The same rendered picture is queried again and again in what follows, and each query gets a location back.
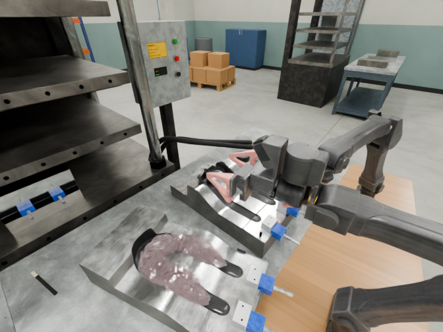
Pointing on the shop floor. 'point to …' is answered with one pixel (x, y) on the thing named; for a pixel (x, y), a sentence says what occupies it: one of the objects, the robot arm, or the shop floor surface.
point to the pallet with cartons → (211, 69)
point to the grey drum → (203, 44)
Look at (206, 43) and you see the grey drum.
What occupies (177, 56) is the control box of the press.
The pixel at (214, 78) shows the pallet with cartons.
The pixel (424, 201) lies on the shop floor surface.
